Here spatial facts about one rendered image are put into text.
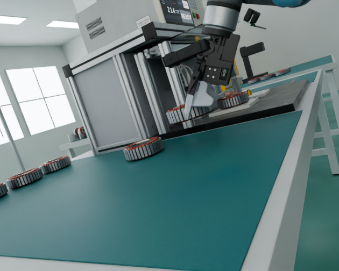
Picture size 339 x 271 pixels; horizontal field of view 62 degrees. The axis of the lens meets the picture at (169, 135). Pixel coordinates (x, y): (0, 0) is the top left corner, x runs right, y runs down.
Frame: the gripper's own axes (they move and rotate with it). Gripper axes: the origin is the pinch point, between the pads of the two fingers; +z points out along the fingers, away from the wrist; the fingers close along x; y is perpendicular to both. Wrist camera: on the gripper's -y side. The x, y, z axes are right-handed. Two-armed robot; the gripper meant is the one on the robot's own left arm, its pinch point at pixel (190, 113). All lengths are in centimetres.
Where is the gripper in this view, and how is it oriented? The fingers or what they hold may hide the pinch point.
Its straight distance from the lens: 69.5
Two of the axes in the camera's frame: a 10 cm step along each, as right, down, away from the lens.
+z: -1.9, 9.4, 2.8
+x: 2.8, -2.2, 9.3
